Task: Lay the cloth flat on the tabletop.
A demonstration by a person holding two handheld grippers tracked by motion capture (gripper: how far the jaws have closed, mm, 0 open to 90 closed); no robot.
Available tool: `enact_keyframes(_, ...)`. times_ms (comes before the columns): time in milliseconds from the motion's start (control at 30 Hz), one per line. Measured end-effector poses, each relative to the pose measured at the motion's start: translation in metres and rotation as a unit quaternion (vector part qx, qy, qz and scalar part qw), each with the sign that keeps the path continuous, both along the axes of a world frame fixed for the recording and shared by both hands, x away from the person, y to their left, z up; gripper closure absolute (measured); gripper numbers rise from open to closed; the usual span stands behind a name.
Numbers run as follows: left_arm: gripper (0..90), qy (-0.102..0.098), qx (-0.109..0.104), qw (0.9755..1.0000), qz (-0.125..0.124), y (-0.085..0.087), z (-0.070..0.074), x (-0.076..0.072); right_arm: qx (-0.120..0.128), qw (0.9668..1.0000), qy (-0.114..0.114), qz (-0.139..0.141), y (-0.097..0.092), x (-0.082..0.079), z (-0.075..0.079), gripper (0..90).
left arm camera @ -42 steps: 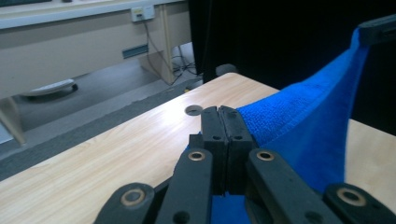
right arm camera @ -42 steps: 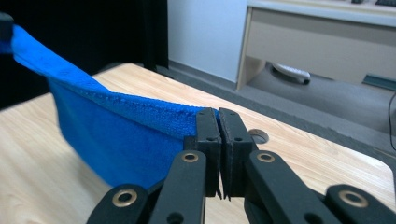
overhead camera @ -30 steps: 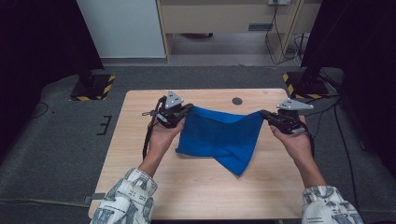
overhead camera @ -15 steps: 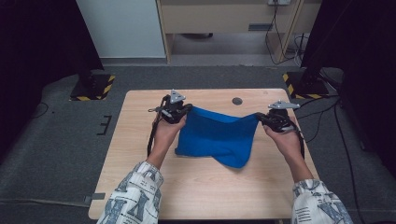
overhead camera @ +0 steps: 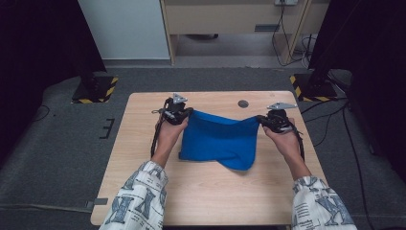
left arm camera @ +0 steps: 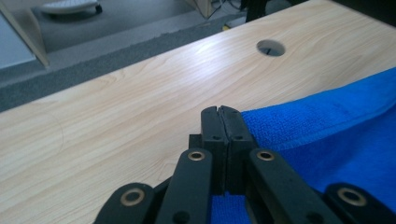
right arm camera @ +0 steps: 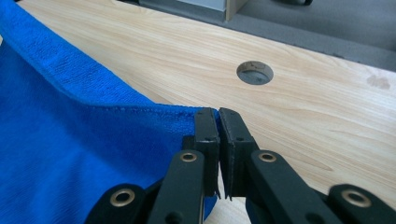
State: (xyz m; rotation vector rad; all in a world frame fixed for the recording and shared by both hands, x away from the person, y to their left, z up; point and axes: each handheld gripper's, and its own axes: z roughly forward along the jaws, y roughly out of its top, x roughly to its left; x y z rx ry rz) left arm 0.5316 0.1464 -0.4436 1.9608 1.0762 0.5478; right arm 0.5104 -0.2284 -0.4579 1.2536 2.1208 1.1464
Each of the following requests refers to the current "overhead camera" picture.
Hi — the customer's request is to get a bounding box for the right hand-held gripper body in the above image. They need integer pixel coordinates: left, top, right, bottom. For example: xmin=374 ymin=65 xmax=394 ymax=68
xmin=265 ymin=102 xmax=299 ymax=134

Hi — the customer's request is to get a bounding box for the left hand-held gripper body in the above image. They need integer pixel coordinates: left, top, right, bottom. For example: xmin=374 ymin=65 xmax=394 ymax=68
xmin=158 ymin=93 xmax=190 ymax=127

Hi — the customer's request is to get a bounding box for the blue cloth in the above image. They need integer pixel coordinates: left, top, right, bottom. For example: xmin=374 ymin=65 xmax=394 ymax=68
xmin=178 ymin=109 xmax=260 ymax=172

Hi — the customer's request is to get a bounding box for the person's right hand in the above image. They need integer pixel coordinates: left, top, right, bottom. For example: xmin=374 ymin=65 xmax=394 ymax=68
xmin=262 ymin=117 xmax=304 ymax=162

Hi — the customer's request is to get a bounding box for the person's left hand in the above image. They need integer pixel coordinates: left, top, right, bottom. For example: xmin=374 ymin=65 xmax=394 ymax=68
xmin=154 ymin=115 xmax=190 ymax=161

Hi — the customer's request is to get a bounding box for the striped black stand base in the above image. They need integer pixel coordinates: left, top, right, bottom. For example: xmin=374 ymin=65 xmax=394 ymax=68
xmin=71 ymin=75 xmax=119 ymax=104
xmin=289 ymin=73 xmax=339 ymax=103

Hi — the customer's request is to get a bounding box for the white cabinet panel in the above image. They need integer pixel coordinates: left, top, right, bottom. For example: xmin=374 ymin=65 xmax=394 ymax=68
xmin=78 ymin=0 xmax=170 ymax=60

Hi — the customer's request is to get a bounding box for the grey tape piece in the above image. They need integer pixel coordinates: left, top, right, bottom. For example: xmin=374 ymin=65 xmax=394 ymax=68
xmin=84 ymin=197 xmax=109 ymax=211

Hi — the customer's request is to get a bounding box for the black curtain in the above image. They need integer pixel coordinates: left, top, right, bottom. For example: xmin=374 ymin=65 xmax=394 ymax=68
xmin=307 ymin=0 xmax=406 ymax=175
xmin=0 ymin=0 xmax=107 ymax=164

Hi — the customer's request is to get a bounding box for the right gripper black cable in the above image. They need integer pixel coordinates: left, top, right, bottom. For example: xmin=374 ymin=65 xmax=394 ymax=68
xmin=290 ymin=125 xmax=306 ymax=161

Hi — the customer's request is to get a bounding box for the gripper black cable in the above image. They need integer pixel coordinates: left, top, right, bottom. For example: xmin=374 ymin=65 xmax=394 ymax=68
xmin=149 ymin=97 xmax=171 ymax=159
xmin=290 ymin=125 xmax=306 ymax=161

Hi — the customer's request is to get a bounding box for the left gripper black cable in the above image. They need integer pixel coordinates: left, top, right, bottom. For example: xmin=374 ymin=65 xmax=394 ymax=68
xmin=149 ymin=97 xmax=171 ymax=159

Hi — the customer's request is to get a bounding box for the hanging black cable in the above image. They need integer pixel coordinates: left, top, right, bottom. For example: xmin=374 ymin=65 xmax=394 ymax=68
xmin=271 ymin=3 xmax=312 ymax=67

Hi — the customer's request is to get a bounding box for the long black floor cable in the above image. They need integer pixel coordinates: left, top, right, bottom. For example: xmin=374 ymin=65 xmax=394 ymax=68
xmin=342 ymin=104 xmax=369 ymax=230

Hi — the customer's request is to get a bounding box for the thin black floor cable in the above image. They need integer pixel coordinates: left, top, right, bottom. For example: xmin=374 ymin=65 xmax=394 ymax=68
xmin=33 ymin=104 xmax=52 ymax=123

